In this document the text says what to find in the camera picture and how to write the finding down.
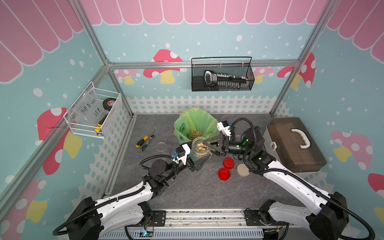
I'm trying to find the yellow handle screwdriver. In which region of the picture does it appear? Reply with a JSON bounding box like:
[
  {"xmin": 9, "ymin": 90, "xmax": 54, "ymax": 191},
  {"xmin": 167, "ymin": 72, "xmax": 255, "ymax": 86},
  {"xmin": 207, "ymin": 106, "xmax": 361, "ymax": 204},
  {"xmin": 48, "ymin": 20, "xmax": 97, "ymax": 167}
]
[{"xmin": 136, "ymin": 129, "xmax": 155, "ymax": 148}]

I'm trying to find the green bag trash bin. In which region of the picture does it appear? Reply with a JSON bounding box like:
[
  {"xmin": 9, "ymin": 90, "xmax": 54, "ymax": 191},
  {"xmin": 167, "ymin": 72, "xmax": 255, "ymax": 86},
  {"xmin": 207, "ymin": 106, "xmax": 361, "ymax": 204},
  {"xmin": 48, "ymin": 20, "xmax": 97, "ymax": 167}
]
[{"xmin": 174, "ymin": 108, "xmax": 219, "ymax": 145}]

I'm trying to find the socket set in basket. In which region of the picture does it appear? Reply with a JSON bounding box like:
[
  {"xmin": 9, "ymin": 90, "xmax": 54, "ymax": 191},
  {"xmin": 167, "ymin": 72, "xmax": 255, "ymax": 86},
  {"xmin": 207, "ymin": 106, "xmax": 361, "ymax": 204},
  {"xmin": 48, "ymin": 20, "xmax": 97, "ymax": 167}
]
[{"xmin": 204, "ymin": 71, "xmax": 249, "ymax": 89}]

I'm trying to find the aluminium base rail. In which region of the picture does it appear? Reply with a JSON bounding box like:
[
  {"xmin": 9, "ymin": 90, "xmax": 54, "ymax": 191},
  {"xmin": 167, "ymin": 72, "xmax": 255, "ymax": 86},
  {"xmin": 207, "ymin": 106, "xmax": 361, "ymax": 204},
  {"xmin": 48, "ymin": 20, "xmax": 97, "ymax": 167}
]
[{"xmin": 83, "ymin": 207, "xmax": 331, "ymax": 240}]

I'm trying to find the clear plastic bag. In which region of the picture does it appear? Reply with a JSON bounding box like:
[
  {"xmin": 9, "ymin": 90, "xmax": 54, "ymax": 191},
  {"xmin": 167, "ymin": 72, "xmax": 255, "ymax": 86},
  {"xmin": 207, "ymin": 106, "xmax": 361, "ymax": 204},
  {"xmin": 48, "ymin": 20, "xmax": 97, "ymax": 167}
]
[{"xmin": 67, "ymin": 89, "xmax": 107, "ymax": 132}]

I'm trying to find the black mesh wall basket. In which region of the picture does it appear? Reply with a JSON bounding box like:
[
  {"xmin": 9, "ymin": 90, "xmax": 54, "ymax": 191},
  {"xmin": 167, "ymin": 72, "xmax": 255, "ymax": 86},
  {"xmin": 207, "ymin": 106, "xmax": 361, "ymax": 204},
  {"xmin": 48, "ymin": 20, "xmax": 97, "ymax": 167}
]
[{"xmin": 191, "ymin": 57, "xmax": 255, "ymax": 92}]

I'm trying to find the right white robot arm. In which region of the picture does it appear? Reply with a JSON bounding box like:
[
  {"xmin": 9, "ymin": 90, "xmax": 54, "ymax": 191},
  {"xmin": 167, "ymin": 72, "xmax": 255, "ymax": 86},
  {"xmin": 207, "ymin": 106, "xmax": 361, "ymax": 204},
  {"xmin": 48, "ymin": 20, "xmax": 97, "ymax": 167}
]
[{"xmin": 203, "ymin": 118, "xmax": 376, "ymax": 240}]

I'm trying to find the white wire wall basket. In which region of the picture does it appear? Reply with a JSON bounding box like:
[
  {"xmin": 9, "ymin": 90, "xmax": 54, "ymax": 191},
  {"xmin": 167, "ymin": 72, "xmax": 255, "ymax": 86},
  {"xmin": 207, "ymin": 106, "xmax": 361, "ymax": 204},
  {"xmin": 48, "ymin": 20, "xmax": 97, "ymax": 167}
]
[{"xmin": 64, "ymin": 82, "xmax": 122, "ymax": 139}]

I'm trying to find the peanut jar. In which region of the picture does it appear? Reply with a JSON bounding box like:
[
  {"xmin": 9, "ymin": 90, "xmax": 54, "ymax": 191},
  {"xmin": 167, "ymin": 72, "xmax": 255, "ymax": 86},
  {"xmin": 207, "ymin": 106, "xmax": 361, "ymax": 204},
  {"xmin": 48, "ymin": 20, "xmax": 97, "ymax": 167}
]
[{"xmin": 156, "ymin": 142, "xmax": 167, "ymax": 156}]

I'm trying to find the black tape roll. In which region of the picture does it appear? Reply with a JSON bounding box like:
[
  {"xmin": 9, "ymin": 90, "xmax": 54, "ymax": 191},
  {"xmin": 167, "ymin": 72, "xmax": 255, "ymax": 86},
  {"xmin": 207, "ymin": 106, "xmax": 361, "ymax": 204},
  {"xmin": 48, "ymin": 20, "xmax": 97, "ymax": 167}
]
[{"xmin": 103, "ymin": 98, "xmax": 117, "ymax": 111}]

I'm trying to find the brown lid storage box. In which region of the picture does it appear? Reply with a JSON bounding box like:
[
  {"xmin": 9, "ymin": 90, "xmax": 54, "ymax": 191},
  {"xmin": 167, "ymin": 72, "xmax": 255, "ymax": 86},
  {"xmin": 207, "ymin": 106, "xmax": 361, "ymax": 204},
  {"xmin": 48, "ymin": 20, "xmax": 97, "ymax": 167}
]
[{"xmin": 263, "ymin": 118, "xmax": 327, "ymax": 178}]

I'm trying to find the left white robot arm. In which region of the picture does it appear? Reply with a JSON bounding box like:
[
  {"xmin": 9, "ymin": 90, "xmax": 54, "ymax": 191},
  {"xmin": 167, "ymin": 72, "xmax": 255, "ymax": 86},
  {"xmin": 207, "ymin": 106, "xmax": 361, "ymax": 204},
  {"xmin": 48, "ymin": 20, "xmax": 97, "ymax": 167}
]
[{"xmin": 53, "ymin": 143, "xmax": 211, "ymax": 240}]

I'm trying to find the peanut pile in bin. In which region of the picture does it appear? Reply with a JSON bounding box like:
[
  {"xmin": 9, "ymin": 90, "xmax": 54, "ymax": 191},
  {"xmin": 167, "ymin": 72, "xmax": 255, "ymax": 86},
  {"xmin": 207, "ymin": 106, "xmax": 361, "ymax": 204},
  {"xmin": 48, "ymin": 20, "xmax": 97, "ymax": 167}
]
[{"xmin": 188, "ymin": 130, "xmax": 203, "ymax": 141}]

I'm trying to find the yellow black tool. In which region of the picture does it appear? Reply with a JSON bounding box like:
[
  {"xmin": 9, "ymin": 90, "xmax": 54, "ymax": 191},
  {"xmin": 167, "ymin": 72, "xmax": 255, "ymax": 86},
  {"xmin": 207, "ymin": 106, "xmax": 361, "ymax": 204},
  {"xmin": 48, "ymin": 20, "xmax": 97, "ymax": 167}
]
[{"xmin": 95, "ymin": 115, "xmax": 107, "ymax": 133}]

